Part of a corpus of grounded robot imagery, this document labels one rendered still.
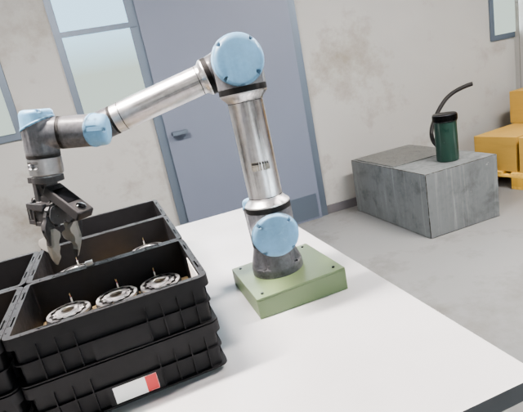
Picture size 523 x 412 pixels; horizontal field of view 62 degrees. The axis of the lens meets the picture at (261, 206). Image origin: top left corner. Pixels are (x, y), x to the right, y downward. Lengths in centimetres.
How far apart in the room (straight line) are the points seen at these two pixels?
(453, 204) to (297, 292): 235
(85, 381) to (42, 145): 52
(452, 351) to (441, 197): 239
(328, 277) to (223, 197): 259
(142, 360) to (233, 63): 66
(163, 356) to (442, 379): 56
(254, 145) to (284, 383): 53
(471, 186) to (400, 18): 178
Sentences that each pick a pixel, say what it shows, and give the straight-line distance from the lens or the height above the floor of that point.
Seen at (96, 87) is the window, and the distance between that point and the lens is 360.
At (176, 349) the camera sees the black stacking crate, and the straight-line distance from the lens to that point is 100.
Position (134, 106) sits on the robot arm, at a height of 129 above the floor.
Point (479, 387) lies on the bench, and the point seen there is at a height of 70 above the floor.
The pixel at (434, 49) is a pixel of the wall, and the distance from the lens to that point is 469.
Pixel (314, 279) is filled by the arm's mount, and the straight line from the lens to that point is 120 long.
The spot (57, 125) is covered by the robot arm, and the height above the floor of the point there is 128.
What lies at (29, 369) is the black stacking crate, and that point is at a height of 86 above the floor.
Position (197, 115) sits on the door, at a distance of 362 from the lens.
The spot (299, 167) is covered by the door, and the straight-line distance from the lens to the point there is 392.
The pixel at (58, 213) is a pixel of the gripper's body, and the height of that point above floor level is 109.
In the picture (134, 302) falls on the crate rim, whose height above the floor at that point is 92.
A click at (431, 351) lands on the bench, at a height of 70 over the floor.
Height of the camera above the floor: 129
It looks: 15 degrees down
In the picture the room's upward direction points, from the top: 11 degrees counter-clockwise
